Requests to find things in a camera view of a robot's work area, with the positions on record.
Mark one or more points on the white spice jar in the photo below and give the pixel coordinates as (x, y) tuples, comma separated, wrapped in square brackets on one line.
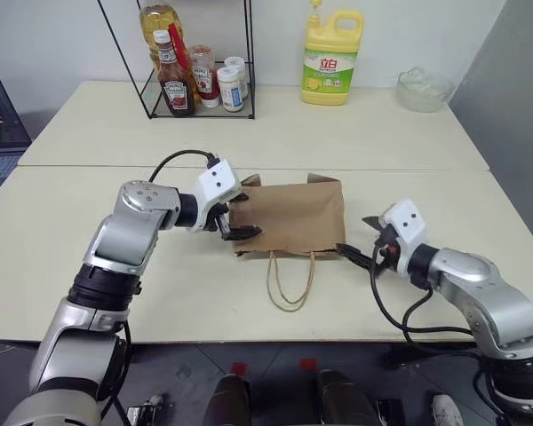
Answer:
[(240, 64), (232, 91)]

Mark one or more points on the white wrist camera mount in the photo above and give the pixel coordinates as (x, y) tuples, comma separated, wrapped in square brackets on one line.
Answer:
[(408, 226), (215, 182)]

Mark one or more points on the yellow cooking oil bottle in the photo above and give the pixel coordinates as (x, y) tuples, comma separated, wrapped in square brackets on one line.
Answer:
[(157, 18)]

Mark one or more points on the large Heinz ketchup bottle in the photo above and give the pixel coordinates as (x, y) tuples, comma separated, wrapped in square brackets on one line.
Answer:
[(175, 84)]

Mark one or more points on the small squeeze ketchup bottle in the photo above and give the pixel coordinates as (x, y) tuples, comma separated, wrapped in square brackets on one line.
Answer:
[(203, 75)]

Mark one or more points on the white shoe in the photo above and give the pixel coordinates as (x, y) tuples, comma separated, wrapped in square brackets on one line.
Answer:
[(446, 410)]

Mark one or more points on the clear glass bowl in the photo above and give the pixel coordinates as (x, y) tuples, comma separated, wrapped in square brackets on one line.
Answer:
[(424, 91)]

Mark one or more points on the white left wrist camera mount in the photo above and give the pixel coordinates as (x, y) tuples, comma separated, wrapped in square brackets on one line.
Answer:
[(215, 182)]

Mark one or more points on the yellow dish detergent bottle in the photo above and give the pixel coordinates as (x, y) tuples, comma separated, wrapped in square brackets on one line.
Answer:
[(331, 66)]

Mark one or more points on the dark laptop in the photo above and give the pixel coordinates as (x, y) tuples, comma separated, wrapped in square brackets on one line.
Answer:
[(0, 124)]

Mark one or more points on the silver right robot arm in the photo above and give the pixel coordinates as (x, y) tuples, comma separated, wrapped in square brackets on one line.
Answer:
[(484, 288)]

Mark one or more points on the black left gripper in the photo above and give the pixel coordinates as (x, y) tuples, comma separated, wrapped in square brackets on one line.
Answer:
[(213, 219)]

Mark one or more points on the dark rounded shape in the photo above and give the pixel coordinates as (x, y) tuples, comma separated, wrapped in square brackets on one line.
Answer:
[(228, 401), (344, 399)]

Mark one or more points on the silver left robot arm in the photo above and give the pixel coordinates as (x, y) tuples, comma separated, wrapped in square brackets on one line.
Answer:
[(120, 242)]

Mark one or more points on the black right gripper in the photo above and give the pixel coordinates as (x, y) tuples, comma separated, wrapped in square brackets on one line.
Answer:
[(387, 248)]

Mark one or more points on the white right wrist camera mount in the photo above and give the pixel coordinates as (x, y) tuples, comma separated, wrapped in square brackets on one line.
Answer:
[(408, 226)]

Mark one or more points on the brown paper bag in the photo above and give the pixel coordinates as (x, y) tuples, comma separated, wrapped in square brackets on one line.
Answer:
[(288, 217)]

